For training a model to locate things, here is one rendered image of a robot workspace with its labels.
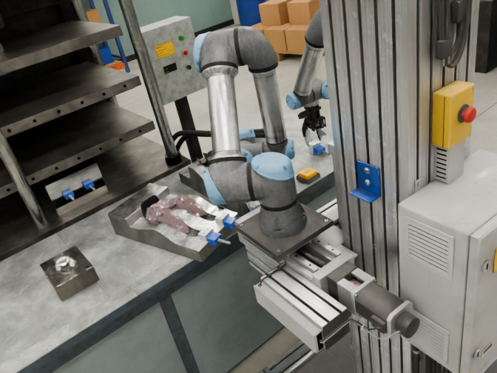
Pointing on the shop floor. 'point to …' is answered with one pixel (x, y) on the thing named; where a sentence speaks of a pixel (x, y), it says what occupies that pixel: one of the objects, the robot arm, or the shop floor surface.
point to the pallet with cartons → (286, 24)
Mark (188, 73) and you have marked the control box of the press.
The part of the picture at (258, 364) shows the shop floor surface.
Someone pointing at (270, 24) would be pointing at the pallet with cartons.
